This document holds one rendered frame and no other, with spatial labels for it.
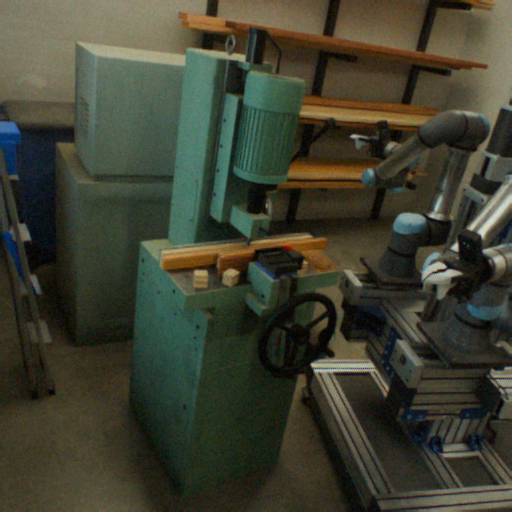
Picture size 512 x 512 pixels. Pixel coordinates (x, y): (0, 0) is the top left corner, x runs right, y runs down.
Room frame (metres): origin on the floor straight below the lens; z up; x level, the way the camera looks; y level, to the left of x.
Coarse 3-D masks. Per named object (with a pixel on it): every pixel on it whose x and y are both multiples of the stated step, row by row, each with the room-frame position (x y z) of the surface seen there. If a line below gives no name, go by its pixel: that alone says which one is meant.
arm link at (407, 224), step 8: (400, 216) 1.94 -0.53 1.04; (408, 216) 1.94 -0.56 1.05; (416, 216) 1.95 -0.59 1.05; (400, 224) 1.89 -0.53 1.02; (408, 224) 1.88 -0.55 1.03; (416, 224) 1.88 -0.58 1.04; (424, 224) 1.89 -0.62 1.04; (392, 232) 1.92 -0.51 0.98; (400, 232) 1.88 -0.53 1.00; (408, 232) 1.87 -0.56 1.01; (416, 232) 1.87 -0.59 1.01; (424, 232) 1.90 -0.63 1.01; (392, 240) 1.90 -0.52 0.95; (400, 240) 1.88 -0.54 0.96; (408, 240) 1.87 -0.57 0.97; (416, 240) 1.88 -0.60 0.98; (424, 240) 1.90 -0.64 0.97; (392, 248) 1.89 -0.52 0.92; (400, 248) 1.87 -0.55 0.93; (408, 248) 1.87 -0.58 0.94; (416, 248) 1.89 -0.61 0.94
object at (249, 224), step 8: (232, 208) 1.65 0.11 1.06; (240, 208) 1.62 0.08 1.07; (232, 216) 1.64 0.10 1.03; (240, 216) 1.60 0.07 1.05; (248, 216) 1.57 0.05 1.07; (256, 216) 1.58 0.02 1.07; (264, 216) 1.59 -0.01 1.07; (232, 224) 1.63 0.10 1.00; (240, 224) 1.59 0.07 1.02; (248, 224) 1.56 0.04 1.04; (256, 224) 1.55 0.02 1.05; (264, 224) 1.57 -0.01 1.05; (248, 232) 1.55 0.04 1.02; (256, 232) 1.56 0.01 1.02
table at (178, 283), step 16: (160, 272) 1.44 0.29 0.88; (176, 272) 1.41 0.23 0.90; (192, 272) 1.43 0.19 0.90; (208, 272) 1.45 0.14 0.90; (320, 272) 1.60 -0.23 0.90; (336, 272) 1.64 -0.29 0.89; (176, 288) 1.34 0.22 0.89; (192, 288) 1.33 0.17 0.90; (208, 288) 1.35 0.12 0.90; (224, 288) 1.37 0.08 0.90; (240, 288) 1.40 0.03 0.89; (192, 304) 1.30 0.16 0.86; (208, 304) 1.34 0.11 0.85; (224, 304) 1.37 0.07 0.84; (256, 304) 1.36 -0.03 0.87; (304, 304) 1.44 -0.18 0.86
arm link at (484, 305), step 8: (480, 288) 1.16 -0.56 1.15; (488, 288) 1.14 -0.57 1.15; (496, 288) 1.14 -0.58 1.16; (504, 288) 1.14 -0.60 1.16; (480, 296) 1.15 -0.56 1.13; (488, 296) 1.14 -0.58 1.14; (496, 296) 1.14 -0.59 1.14; (504, 296) 1.14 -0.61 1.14; (472, 304) 1.16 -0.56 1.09; (480, 304) 1.15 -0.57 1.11; (488, 304) 1.14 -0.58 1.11; (496, 304) 1.14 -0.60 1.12; (472, 312) 1.16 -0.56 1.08; (480, 312) 1.14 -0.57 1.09; (488, 312) 1.14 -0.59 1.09; (496, 312) 1.14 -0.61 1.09
